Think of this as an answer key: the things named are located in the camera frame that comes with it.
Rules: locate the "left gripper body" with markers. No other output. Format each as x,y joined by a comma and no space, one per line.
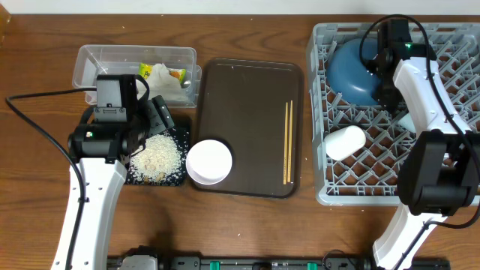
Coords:
151,121

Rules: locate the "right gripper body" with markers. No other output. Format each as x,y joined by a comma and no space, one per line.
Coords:
387,96

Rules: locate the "white tissue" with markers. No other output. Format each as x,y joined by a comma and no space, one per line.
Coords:
161,83

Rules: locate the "light blue bowl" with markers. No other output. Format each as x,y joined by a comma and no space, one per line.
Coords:
406,122

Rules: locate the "dark blue plate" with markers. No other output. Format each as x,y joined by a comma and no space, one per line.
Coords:
347,75

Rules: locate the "rice food scraps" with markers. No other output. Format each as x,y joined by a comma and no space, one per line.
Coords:
159,164

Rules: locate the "yellow green snack wrapper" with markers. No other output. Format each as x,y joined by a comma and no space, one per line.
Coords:
145,71

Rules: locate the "white pink bowl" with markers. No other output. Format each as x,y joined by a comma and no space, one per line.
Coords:
209,162

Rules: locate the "white cup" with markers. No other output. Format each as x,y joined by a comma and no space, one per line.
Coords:
342,143

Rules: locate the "wooden chopstick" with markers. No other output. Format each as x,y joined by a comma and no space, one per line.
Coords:
285,145
290,143

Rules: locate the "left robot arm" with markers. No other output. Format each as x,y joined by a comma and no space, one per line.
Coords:
108,135

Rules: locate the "clear plastic waste bin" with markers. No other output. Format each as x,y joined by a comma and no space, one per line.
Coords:
94,60

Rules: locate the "grey dishwasher rack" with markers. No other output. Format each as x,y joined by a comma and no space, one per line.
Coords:
369,176

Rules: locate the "black plastic tray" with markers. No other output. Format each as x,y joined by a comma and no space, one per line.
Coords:
181,134

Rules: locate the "brown serving tray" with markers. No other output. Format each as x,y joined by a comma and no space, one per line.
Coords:
242,104

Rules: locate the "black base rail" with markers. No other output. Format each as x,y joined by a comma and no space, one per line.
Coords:
144,257

